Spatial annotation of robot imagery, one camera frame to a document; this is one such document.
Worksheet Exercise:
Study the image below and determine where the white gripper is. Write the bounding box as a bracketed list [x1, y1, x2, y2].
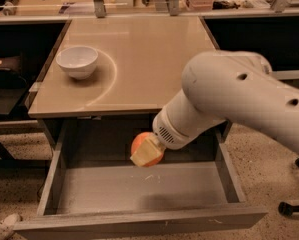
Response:
[129, 88, 227, 168]

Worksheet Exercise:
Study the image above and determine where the orange fruit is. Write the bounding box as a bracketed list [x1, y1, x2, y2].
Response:
[130, 131, 165, 168]

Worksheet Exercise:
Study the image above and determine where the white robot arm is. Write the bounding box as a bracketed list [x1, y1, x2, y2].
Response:
[131, 51, 299, 167]

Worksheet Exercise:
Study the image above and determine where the grey open top drawer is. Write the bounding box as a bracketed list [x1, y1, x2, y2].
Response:
[15, 119, 267, 240]

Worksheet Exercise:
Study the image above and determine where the grey cabinet with beige top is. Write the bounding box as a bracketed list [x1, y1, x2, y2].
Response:
[27, 15, 249, 148]

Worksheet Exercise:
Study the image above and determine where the white ceramic bowl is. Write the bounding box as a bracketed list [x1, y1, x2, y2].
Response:
[56, 46, 99, 80]

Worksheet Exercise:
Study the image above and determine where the black chair caster lower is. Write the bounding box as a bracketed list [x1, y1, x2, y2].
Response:
[278, 202, 299, 217]

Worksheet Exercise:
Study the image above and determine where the white shoe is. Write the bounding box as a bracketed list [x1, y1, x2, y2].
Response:
[0, 213, 22, 240]

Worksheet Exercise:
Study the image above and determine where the metal frame post left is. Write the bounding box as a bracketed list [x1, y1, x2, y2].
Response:
[93, 0, 106, 18]

